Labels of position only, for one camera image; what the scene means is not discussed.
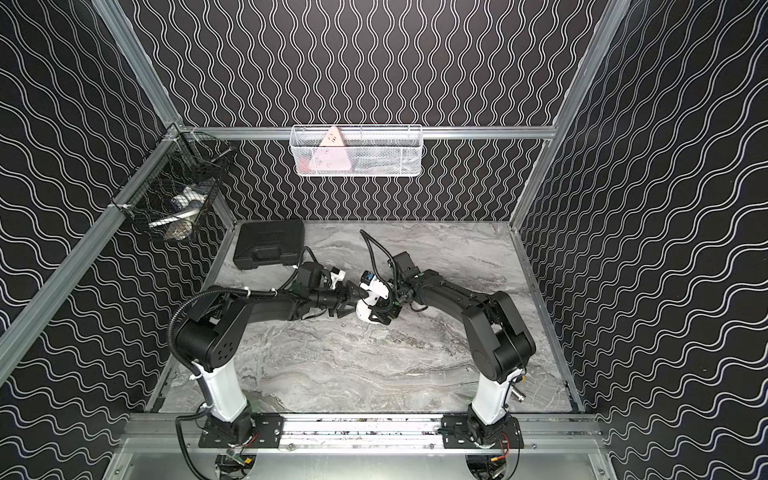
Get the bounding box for white square alarm clock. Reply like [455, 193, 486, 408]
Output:
[355, 292, 391, 325]

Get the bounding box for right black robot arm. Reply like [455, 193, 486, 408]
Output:
[392, 268, 536, 447]

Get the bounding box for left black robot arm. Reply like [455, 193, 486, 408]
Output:
[168, 281, 363, 430]

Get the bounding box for black plastic tool case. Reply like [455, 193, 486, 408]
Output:
[233, 219, 305, 270]

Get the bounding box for pink triangular card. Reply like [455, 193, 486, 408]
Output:
[308, 126, 352, 172]

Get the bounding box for silver items in black basket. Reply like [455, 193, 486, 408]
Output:
[148, 186, 207, 241]

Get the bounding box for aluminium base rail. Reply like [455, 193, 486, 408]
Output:
[120, 413, 603, 455]

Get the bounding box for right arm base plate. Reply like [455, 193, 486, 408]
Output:
[437, 412, 525, 450]

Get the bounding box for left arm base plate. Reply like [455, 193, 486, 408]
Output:
[198, 411, 285, 449]

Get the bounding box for white wire wall basket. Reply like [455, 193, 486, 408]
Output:
[289, 124, 424, 177]

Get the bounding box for black wire wall basket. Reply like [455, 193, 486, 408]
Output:
[116, 131, 235, 243]

